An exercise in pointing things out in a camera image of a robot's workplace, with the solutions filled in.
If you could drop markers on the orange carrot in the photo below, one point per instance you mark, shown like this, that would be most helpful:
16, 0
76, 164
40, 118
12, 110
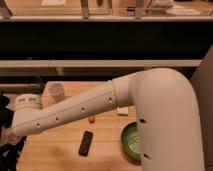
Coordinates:
91, 119

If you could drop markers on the black office chair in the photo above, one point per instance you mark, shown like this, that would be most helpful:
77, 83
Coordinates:
9, 154

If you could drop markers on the white paper cup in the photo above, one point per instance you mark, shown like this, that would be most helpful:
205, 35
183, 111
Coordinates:
57, 91

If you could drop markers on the green bowl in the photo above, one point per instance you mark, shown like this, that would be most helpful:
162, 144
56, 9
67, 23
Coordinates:
130, 141

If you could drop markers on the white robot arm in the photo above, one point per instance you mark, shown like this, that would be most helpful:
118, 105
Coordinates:
168, 119

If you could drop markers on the black remote control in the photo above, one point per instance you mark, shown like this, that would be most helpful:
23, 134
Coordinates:
85, 143

